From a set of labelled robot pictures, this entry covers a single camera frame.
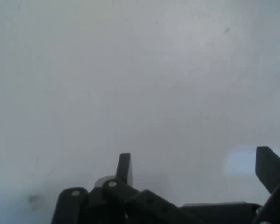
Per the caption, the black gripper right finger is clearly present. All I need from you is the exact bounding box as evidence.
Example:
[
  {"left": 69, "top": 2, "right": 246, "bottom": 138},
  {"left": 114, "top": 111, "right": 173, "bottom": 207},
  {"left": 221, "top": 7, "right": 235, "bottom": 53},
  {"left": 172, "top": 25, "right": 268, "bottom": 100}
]
[{"left": 252, "top": 146, "right": 280, "bottom": 224}]

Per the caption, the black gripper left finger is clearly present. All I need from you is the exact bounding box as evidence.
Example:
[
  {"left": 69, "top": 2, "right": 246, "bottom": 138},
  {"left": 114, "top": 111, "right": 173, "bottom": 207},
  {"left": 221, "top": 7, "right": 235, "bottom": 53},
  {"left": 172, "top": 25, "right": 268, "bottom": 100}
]
[{"left": 50, "top": 152, "right": 196, "bottom": 224}]

